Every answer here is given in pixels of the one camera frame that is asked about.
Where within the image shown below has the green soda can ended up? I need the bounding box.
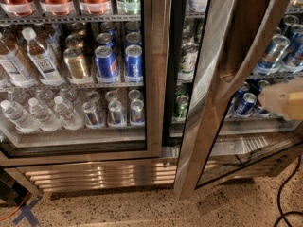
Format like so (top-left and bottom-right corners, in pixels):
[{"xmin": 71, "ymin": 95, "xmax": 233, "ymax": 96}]
[{"xmin": 174, "ymin": 95, "xmax": 189, "ymax": 120}]

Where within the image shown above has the orange floor cable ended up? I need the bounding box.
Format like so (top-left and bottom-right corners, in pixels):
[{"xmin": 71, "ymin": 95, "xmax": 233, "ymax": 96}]
[{"xmin": 0, "ymin": 191, "xmax": 32, "ymax": 222}]

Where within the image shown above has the blue pepsi can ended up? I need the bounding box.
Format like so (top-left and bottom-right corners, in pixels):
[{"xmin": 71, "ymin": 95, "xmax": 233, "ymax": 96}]
[
  {"xmin": 95, "ymin": 45, "xmax": 119, "ymax": 83},
  {"xmin": 234, "ymin": 93, "xmax": 257, "ymax": 117},
  {"xmin": 124, "ymin": 44, "xmax": 143, "ymax": 81}
]

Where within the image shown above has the fridge glass door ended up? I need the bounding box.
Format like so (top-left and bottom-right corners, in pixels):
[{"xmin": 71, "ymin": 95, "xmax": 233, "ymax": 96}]
[
  {"xmin": 174, "ymin": 0, "xmax": 303, "ymax": 199},
  {"xmin": 0, "ymin": 0, "xmax": 171, "ymax": 173}
]

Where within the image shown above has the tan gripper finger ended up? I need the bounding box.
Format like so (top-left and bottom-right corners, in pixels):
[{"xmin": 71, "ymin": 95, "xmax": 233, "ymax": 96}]
[{"xmin": 258, "ymin": 79, "xmax": 303, "ymax": 120}]

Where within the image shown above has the gold soda can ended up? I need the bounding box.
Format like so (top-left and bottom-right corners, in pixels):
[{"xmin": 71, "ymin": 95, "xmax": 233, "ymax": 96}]
[{"xmin": 63, "ymin": 47, "xmax": 94, "ymax": 85}]

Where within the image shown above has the tea bottle white cap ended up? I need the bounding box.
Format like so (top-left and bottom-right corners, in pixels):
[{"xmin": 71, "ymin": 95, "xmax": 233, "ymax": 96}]
[{"xmin": 22, "ymin": 27, "xmax": 64, "ymax": 86}]

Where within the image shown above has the blue Pepsi can lower middle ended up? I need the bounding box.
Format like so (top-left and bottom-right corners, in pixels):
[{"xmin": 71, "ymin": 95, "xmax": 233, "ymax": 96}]
[{"xmin": 234, "ymin": 93, "xmax": 257, "ymax": 117}]

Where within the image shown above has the middle water bottle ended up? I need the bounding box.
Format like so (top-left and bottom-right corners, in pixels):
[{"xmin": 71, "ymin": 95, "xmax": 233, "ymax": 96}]
[{"xmin": 28, "ymin": 97, "xmax": 62, "ymax": 131}]

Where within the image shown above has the left water bottle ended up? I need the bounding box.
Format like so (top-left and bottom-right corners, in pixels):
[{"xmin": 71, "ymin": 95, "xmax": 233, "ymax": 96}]
[{"xmin": 1, "ymin": 100, "xmax": 40, "ymax": 133}]

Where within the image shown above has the right water bottle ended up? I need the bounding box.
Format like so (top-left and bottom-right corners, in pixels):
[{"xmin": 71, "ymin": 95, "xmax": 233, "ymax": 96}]
[{"xmin": 54, "ymin": 96, "xmax": 83, "ymax": 131}]

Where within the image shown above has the water bottle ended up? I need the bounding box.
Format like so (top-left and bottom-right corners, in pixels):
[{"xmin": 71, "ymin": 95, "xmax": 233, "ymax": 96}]
[
  {"xmin": 54, "ymin": 96, "xmax": 83, "ymax": 131},
  {"xmin": 28, "ymin": 97, "xmax": 62, "ymax": 131},
  {"xmin": 1, "ymin": 100, "xmax": 40, "ymax": 133}
]

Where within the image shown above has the front right blue Pepsi can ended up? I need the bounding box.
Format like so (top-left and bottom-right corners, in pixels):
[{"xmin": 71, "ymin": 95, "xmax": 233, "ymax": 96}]
[{"xmin": 124, "ymin": 44, "xmax": 143, "ymax": 81}]

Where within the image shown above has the front left blue Pepsi can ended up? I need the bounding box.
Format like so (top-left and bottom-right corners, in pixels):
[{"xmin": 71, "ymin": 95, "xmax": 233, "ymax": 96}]
[{"xmin": 95, "ymin": 45, "xmax": 119, "ymax": 83}]

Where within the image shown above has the black floor cable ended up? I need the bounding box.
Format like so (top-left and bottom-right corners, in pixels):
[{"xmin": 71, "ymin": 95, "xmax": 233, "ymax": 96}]
[{"xmin": 273, "ymin": 154, "xmax": 303, "ymax": 227}]

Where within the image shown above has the front 7up can left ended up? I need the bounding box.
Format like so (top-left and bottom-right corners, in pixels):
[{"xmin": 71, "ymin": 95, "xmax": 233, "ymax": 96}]
[{"xmin": 178, "ymin": 43, "xmax": 199, "ymax": 80}]

